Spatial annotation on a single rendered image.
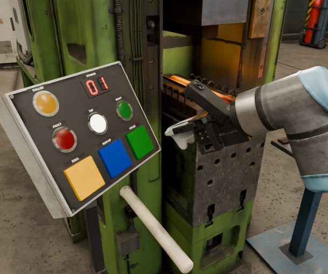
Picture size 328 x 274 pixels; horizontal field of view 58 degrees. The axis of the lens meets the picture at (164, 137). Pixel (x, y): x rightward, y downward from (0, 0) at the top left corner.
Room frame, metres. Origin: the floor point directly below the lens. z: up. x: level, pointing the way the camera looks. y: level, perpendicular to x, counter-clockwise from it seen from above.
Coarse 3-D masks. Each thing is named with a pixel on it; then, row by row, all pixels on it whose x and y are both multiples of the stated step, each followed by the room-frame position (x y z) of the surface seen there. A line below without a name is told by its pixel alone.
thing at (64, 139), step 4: (60, 132) 0.57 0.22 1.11; (64, 132) 0.58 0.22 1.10; (68, 132) 0.58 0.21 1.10; (56, 136) 0.56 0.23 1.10; (60, 136) 0.56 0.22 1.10; (64, 136) 0.57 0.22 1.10; (68, 136) 0.58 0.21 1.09; (72, 136) 0.58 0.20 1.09; (56, 140) 0.55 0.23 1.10; (60, 140) 0.56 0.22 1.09; (64, 140) 0.56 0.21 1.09; (68, 140) 0.57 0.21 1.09; (72, 140) 0.58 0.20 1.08; (60, 144) 0.55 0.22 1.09; (64, 144) 0.56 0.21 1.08; (68, 144) 0.56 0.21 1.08; (72, 144) 0.57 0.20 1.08; (64, 148) 0.55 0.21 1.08; (68, 148) 0.56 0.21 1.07
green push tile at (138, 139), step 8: (136, 128) 0.72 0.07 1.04; (144, 128) 0.74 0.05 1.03; (128, 136) 0.69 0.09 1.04; (136, 136) 0.70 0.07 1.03; (144, 136) 0.72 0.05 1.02; (136, 144) 0.69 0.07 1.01; (144, 144) 0.71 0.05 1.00; (152, 144) 0.73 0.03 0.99; (136, 152) 0.67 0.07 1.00; (144, 152) 0.69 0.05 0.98
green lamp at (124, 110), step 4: (120, 104) 0.73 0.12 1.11; (124, 104) 0.74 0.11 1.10; (120, 108) 0.73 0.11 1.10; (124, 108) 0.74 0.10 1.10; (128, 108) 0.75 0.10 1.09; (120, 112) 0.72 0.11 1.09; (124, 112) 0.73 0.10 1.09; (128, 112) 0.74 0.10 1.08; (124, 116) 0.72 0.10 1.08; (128, 116) 0.73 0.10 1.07
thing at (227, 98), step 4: (172, 76) 1.36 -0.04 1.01; (176, 76) 1.36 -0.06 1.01; (176, 80) 1.32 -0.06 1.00; (180, 80) 1.29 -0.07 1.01; (184, 80) 1.29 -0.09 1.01; (216, 92) 1.12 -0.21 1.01; (220, 96) 1.08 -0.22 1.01; (224, 96) 1.06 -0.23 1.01; (228, 96) 1.06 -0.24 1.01; (224, 100) 1.05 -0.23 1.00; (228, 100) 1.03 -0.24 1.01; (232, 100) 1.03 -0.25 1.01
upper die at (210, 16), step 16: (176, 0) 1.13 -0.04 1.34; (192, 0) 1.05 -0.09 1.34; (208, 0) 1.02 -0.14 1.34; (224, 0) 1.06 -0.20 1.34; (240, 0) 1.09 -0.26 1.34; (176, 16) 1.13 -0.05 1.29; (192, 16) 1.05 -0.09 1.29; (208, 16) 1.02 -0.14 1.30; (224, 16) 1.06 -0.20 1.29; (240, 16) 1.10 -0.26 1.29
